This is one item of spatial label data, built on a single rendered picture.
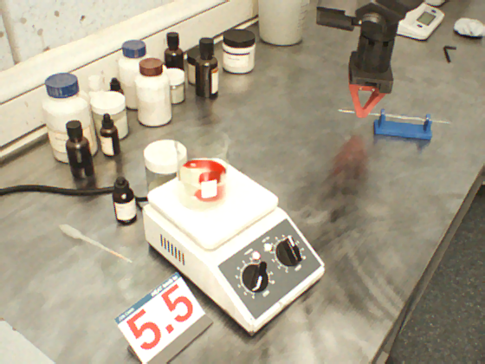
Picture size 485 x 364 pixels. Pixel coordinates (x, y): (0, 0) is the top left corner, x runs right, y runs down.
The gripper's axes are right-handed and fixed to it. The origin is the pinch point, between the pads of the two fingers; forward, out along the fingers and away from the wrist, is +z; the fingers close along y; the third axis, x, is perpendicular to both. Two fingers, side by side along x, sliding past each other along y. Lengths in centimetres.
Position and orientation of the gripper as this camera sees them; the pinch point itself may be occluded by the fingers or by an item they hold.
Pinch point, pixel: (361, 112)
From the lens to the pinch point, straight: 92.9
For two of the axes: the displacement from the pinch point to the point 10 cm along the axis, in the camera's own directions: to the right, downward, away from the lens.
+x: 9.9, 1.2, -0.9
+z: -0.3, 7.8, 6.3
